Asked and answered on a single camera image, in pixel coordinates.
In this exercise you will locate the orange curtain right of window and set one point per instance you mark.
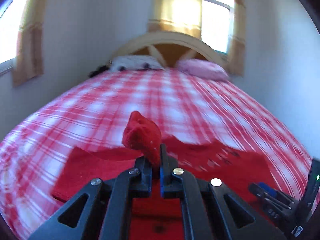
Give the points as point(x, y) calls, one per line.
point(237, 40)

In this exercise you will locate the black item beside pillow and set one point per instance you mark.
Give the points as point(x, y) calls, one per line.
point(98, 71)

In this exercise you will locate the pink pillow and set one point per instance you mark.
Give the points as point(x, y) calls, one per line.
point(203, 69)

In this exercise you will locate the red knitted sweater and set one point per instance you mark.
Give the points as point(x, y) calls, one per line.
point(156, 217)

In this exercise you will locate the orange curtain on left wall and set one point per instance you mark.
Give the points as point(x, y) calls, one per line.
point(29, 61)

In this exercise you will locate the cream wooden headboard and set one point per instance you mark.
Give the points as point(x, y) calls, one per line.
point(169, 47)

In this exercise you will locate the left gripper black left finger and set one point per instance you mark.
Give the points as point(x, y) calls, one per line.
point(101, 209)

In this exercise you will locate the red white plaid bedspread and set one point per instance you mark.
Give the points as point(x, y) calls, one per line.
point(93, 116)

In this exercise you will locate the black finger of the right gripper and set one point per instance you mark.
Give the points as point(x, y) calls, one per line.
point(273, 196)

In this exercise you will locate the white patterned pillow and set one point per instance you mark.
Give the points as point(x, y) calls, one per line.
point(134, 62)

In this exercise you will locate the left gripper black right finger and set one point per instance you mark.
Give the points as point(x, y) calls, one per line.
point(210, 209)

